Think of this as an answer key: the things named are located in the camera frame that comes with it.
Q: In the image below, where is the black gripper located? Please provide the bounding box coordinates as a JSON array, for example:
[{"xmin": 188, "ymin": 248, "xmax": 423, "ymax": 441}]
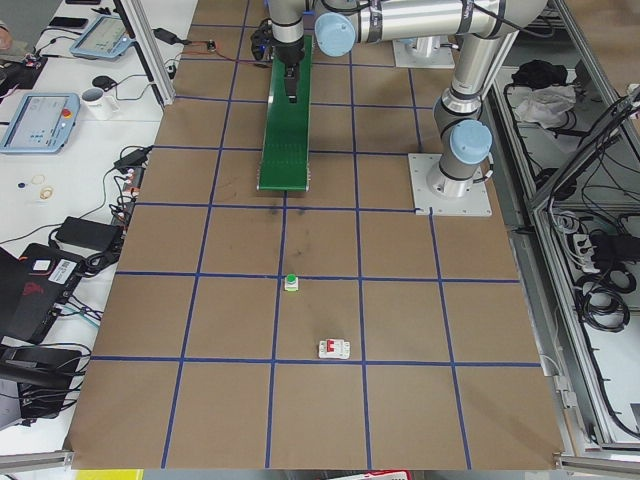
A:
[{"xmin": 274, "ymin": 39, "xmax": 305, "ymax": 103}]

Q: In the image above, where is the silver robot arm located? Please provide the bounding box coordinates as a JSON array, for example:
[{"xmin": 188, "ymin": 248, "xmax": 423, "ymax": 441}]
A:
[
  {"xmin": 268, "ymin": 0, "xmax": 308, "ymax": 103},
  {"xmin": 314, "ymin": 0, "xmax": 546, "ymax": 200}
]

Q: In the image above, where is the green conveyor belt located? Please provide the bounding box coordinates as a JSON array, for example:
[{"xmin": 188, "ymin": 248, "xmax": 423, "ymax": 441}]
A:
[{"xmin": 258, "ymin": 35, "xmax": 313, "ymax": 191}]

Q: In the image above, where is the blue teach pendant far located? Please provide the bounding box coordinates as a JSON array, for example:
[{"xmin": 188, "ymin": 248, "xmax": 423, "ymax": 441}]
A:
[{"xmin": 69, "ymin": 15, "xmax": 135, "ymax": 60}]

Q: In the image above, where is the blue teach pendant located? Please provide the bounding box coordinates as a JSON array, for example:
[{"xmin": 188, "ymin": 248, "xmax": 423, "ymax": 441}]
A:
[
  {"xmin": 1, "ymin": 93, "xmax": 81, "ymax": 154},
  {"xmin": 69, "ymin": 15, "xmax": 135, "ymax": 60}
]

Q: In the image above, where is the white mug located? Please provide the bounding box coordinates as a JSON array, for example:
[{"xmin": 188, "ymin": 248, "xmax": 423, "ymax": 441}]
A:
[{"xmin": 81, "ymin": 87, "xmax": 120, "ymax": 120}]

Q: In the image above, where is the blue teach pendant near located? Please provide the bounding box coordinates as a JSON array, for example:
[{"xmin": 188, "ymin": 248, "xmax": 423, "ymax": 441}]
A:
[{"xmin": 1, "ymin": 93, "xmax": 81, "ymax": 154}]

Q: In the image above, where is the black power adapter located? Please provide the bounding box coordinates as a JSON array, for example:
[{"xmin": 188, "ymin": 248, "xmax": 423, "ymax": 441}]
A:
[{"xmin": 49, "ymin": 216, "xmax": 123, "ymax": 252}]

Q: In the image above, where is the white red circuit breaker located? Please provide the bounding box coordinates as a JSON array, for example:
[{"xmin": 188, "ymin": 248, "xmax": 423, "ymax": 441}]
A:
[{"xmin": 318, "ymin": 338, "xmax": 351, "ymax": 360}]

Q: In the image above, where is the black laptop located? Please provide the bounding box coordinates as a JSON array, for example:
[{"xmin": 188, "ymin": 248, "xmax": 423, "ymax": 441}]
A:
[{"xmin": 1, "ymin": 243, "xmax": 85, "ymax": 344}]

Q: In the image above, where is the red black power cable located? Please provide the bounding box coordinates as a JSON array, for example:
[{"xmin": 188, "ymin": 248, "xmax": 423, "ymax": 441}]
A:
[{"xmin": 177, "ymin": 42, "xmax": 274, "ymax": 67}]

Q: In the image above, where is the aluminium frame post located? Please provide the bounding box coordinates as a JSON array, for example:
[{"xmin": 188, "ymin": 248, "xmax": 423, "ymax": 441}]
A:
[{"xmin": 114, "ymin": 0, "xmax": 176, "ymax": 108}]

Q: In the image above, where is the green push button switch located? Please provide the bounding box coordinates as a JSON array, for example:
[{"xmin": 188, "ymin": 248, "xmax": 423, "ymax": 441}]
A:
[{"xmin": 284, "ymin": 273, "xmax": 299, "ymax": 292}]

